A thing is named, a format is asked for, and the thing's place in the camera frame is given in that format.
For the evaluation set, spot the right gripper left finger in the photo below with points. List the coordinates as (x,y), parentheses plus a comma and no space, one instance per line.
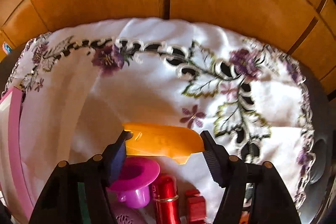
(76,193)

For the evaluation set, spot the orange plastic piece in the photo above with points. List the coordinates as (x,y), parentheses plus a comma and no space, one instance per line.
(177,143)

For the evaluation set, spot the pink shallow tray box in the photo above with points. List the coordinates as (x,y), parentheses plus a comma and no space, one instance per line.
(13,185)

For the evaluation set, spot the pink blue book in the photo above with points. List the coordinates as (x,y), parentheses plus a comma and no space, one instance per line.
(6,48)

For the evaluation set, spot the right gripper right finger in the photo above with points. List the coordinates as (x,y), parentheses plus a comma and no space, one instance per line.
(271,201)

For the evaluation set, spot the white floral embroidered tablecloth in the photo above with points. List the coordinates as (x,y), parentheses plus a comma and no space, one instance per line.
(81,84)

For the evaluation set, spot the magenta plastic cup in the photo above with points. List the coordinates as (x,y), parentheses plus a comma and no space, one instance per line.
(132,186)

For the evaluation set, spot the red lipstick tube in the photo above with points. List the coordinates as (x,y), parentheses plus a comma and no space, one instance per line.
(165,198)

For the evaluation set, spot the red plastic block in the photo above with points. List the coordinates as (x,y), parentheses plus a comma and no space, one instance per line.
(195,207)

